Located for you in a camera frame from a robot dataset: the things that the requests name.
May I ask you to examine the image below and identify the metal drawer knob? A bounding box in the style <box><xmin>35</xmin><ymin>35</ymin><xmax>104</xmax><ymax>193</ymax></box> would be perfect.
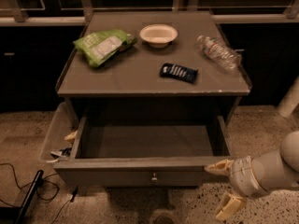
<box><xmin>151</xmin><ymin>173</ymin><xmax>158</xmax><ymax>183</ymax></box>

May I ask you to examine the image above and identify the black bar on floor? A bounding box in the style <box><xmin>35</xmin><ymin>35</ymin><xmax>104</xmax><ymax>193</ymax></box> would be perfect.
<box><xmin>13</xmin><ymin>170</ymin><xmax>44</xmax><ymax>224</ymax></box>

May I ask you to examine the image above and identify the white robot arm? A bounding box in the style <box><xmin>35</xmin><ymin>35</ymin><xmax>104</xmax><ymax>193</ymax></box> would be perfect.
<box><xmin>204</xmin><ymin>131</ymin><xmax>299</xmax><ymax>221</ymax></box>

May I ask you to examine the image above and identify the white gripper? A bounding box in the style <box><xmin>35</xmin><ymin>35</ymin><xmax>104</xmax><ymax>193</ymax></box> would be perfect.
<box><xmin>204</xmin><ymin>156</ymin><xmax>270</xmax><ymax>221</ymax></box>

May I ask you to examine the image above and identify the black cable on floor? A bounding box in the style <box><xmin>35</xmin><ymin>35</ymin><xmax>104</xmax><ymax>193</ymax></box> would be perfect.
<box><xmin>0</xmin><ymin>162</ymin><xmax>78</xmax><ymax>224</ymax></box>

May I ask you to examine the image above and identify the green chip bag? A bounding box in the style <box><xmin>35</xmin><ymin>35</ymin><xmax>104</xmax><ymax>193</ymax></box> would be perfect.
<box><xmin>73</xmin><ymin>29</ymin><xmax>137</xmax><ymax>68</ymax></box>

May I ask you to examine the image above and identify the grey top drawer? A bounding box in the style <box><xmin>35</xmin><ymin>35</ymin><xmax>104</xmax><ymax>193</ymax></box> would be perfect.
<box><xmin>54</xmin><ymin>116</ymin><xmax>234</xmax><ymax>187</ymax></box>

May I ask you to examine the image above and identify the white table leg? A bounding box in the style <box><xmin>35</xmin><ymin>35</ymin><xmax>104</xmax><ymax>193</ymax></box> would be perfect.
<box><xmin>278</xmin><ymin>76</ymin><xmax>299</xmax><ymax>118</ymax></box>

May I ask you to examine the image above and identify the white paper bowl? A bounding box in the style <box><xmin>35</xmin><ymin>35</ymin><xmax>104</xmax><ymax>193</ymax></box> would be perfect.
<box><xmin>139</xmin><ymin>24</ymin><xmax>178</xmax><ymax>49</ymax></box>

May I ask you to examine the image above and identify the dark blue snack bar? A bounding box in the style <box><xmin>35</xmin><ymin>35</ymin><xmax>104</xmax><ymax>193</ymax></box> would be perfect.
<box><xmin>159</xmin><ymin>63</ymin><xmax>198</xmax><ymax>84</ymax></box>

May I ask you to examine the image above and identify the clear plastic bin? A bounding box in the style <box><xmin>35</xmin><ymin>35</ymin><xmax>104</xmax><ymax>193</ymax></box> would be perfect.
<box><xmin>40</xmin><ymin>103</ymin><xmax>78</xmax><ymax>164</ymax></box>

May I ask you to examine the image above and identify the white railing frame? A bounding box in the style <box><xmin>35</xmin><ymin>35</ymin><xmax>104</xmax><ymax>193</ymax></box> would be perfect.
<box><xmin>0</xmin><ymin>0</ymin><xmax>299</xmax><ymax>24</ymax></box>

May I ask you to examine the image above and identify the clear plastic water bottle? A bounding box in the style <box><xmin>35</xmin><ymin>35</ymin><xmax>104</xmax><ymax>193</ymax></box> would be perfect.
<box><xmin>197</xmin><ymin>35</ymin><xmax>241</xmax><ymax>73</ymax></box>

